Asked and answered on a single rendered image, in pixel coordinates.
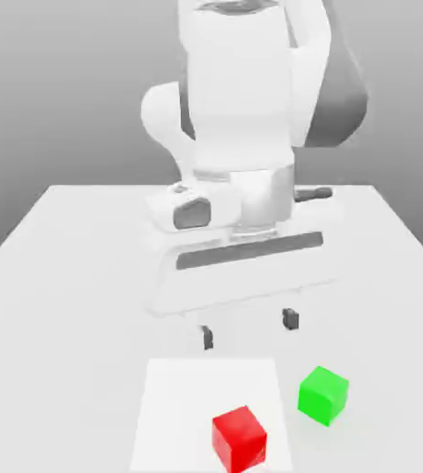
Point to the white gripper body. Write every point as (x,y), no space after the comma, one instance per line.
(248,273)

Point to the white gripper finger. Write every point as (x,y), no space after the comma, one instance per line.
(290,319)
(207,338)

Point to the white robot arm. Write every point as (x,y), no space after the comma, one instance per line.
(239,92)

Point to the small green cube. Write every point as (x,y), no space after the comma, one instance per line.
(322,395)

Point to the small red cube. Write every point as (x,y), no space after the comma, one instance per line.
(239,439)

